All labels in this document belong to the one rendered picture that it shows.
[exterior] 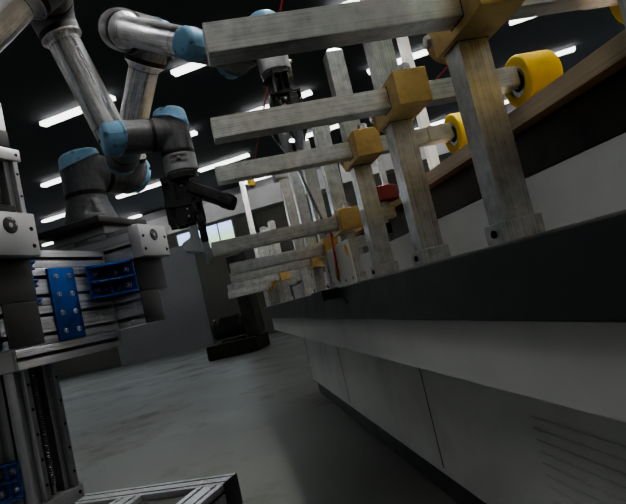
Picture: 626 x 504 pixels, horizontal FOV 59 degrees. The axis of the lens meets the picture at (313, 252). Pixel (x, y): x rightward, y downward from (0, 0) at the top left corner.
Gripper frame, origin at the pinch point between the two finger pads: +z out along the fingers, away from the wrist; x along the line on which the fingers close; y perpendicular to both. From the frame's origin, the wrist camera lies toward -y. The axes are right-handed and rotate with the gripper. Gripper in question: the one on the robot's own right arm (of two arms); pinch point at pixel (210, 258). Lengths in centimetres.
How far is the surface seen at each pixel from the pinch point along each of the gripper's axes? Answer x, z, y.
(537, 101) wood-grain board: 55, -6, -50
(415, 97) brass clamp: 55, -10, -32
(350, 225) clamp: 4.9, -0.2, -31.9
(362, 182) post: 22.6, -6.0, -31.7
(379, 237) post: 22.6, 5.2, -32.4
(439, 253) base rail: 48, 11, -33
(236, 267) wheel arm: -23.6, 1.2, -6.0
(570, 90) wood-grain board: 63, -5, -50
